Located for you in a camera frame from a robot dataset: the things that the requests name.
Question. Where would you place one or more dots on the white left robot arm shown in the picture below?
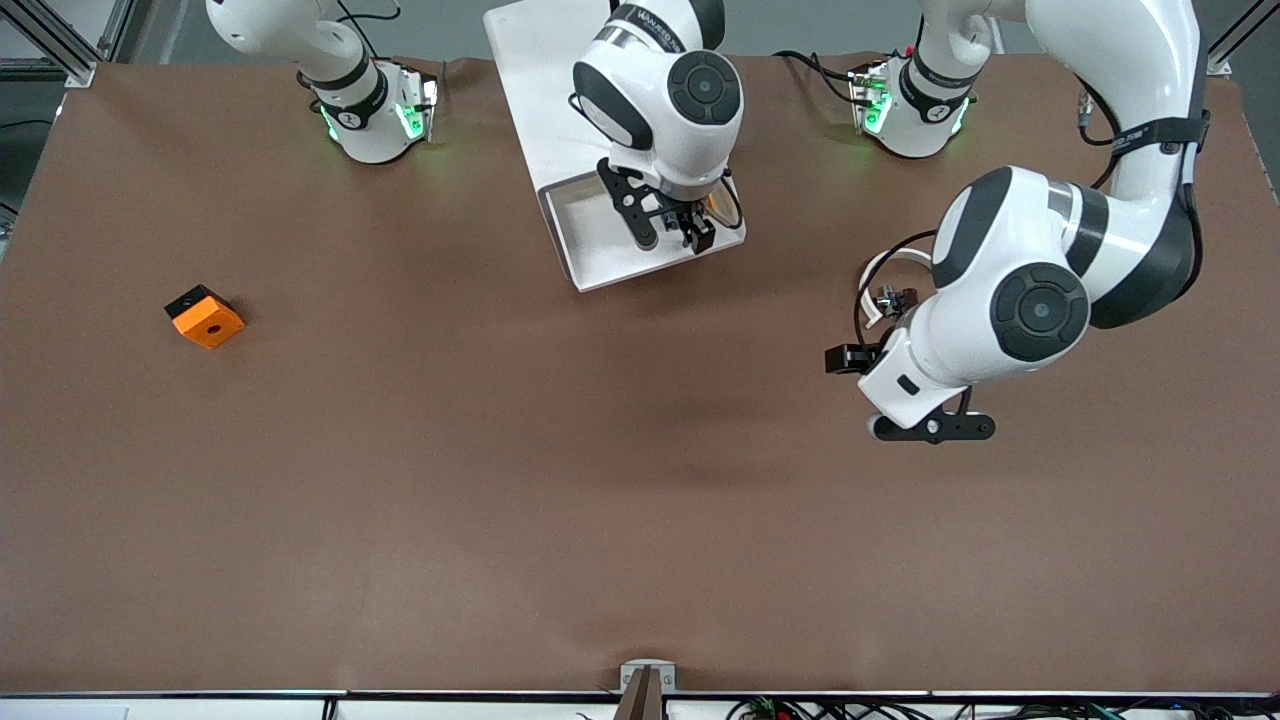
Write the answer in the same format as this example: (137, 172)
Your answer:
(1040, 310)

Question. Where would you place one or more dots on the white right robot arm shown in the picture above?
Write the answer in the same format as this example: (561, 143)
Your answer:
(660, 90)

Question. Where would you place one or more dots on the small brown electrical component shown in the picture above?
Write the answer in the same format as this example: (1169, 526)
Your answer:
(898, 297)

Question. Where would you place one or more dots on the white curved plastic piece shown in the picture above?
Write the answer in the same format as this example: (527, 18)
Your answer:
(880, 262)

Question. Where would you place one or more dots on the brown table mat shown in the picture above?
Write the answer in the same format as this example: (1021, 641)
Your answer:
(640, 500)

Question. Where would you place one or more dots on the orange and black box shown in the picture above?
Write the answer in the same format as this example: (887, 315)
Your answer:
(208, 320)

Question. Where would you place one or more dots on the aluminium frame profile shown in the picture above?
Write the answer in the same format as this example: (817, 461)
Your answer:
(1218, 63)
(60, 50)

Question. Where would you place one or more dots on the white table edge rail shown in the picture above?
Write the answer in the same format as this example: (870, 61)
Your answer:
(200, 708)

